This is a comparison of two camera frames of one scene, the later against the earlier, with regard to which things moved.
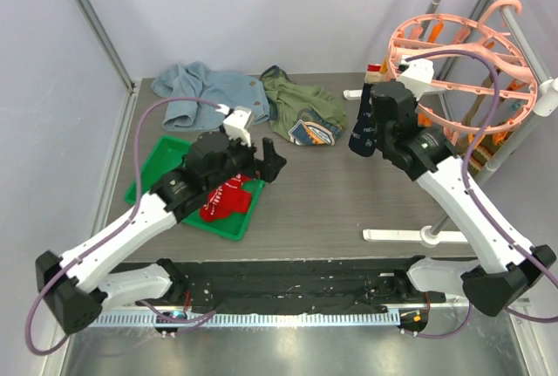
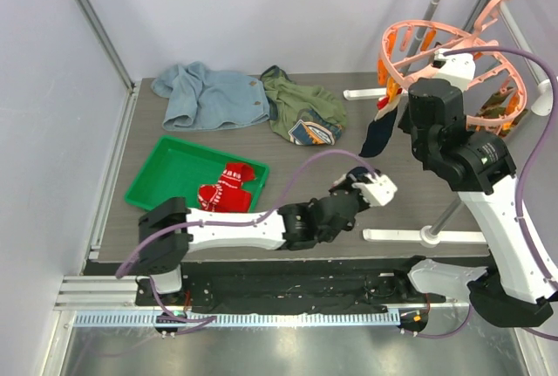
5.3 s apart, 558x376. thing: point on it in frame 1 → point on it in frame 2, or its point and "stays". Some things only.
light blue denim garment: (195, 80) stays
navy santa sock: (363, 138) → (355, 174)
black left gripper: (269, 167) → (363, 202)
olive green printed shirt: (303, 114) stays
